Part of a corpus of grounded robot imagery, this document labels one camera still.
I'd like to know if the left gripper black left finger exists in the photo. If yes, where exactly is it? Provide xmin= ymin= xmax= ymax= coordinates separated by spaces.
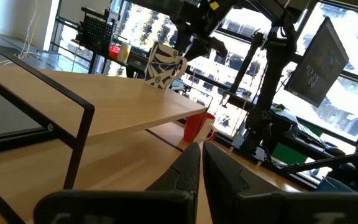
xmin=33 ymin=141 xmax=201 ymax=224

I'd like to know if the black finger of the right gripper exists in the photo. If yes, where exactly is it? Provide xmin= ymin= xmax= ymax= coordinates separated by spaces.
xmin=174 ymin=21 xmax=229 ymax=62

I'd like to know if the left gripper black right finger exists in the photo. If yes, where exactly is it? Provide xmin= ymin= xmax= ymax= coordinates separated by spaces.
xmin=202 ymin=141 xmax=358 ymax=224

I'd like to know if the red mug white handle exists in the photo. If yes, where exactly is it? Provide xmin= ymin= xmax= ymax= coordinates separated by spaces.
xmin=183 ymin=112 xmax=218 ymax=144

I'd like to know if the white navy patterned mug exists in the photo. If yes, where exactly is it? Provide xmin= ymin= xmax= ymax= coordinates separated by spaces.
xmin=144 ymin=42 xmax=188 ymax=91

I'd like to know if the green box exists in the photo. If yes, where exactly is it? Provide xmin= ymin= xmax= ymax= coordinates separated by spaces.
xmin=272 ymin=142 xmax=308 ymax=166

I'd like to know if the yellow cup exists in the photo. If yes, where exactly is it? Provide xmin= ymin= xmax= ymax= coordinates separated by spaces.
xmin=117 ymin=42 xmax=132 ymax=63

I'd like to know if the red container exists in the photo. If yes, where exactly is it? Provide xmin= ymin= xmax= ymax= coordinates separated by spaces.
xmin=108 ymin=45 xmax=121 ymax=60

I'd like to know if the black pegboard panel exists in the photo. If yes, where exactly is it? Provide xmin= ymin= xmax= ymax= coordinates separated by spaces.
xmin=78 ymin=14 xmax=116 ymax=52

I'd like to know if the black metal rack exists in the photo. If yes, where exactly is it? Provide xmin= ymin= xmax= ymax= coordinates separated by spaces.
xmin=50 ymin=0 xmax=149 ymax=78

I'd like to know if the black metal stand bar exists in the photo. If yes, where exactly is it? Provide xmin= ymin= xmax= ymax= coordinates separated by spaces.
xmin=283 ymin=146 xmax=358 ymax=175

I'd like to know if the black monitor screen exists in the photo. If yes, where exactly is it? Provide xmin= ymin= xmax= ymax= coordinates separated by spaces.
xmin=283 ymin=17 xmax=350 ymax=108

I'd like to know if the wooden shelf black metal frame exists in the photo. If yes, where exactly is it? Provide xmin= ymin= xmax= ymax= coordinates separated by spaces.
xmin=0 ymin=36 xmax=214 ymax=224

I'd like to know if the white hanging cable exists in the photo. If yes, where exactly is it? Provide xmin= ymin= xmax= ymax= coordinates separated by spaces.
xmin=0 ymin=0 xmax=43 ymax=65

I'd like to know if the black aluminium table frame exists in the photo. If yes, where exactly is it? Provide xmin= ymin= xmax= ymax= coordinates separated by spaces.
xmin=0 ymin=127 xmax=55 ymax=156

